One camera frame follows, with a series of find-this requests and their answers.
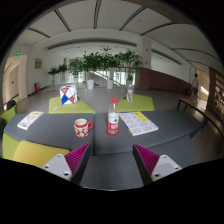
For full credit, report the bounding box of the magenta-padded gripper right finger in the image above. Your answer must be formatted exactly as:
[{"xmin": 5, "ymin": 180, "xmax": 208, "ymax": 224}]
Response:
[{"xmin": 132, "ymin": 143, "xmax": 183, "ymax": 186}]

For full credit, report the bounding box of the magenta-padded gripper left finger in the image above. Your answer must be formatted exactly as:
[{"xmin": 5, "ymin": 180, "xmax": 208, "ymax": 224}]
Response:
[{"xmin": 41, "ymin": 143, "xmax": 92, "ymax": 185}]

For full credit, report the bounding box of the clear red-capped water bottle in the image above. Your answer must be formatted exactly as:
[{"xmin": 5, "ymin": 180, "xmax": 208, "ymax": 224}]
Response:
[{"xmin": 107, "ymin": 97, "xmax": 120, "ymax": 135}]

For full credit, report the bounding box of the small clear water bottle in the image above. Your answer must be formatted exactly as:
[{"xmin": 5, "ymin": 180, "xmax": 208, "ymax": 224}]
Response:
[{"xmin": 126, "ymin": 83, "xmax": 134, "ymax": 103}]

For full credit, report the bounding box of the red and white mug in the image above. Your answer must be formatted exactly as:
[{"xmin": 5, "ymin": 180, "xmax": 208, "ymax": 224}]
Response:
[{"xmin": 73, "ymin": 118, "xmax": 95, "ymax": 139}]

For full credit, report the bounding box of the white and yellow booklet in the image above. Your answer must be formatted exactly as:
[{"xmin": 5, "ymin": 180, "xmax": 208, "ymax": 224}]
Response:
[{"xmin": 119, "ymin": 111, "xmax": 160, "ymax": 137}]

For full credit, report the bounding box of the white illustrated magazine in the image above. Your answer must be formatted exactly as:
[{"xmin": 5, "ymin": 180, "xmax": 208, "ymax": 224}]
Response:
[{"xmin": 16, "ymin": 111, "xmax": 45, "ymax": 131}]

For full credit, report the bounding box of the yellow-green table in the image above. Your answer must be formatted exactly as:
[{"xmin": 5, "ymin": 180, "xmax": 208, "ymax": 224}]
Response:
[
  {"xmin": 48, "ymin": 96, "xmax": 97, "ymax": 115},
  {"xmin": 117, "ymin": 93, "xmax": 155, "ymax": 113}
]

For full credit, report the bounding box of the wooden bench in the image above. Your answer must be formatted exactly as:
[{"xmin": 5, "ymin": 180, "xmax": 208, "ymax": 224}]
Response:
[{"xmin": 176, "ymin": 97, "xmax": 224, "ymax": 134}]

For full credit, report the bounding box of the white red blue cube box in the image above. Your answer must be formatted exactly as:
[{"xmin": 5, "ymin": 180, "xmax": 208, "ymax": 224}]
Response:
[{"xmin": 59, "ymin": 84, "xmax": 79, "ymax": 106}]

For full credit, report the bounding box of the black backpack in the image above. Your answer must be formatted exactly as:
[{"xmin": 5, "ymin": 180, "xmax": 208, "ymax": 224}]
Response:
[{"xmin": 5, "ymin": 99, "xmax": 18, "ymax": 111}]

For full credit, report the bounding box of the row of potted plants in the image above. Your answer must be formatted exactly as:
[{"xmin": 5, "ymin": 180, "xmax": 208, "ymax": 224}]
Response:
[{"xmin": 47, "ymin": 46, "xmax": 144, "ymax": 90}]

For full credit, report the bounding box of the yellowish wall picture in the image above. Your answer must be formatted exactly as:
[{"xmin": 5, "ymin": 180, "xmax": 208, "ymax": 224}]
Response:
[{"xmin": 34, "ymin": 58, "xmax": 44, "ymax": 70}]

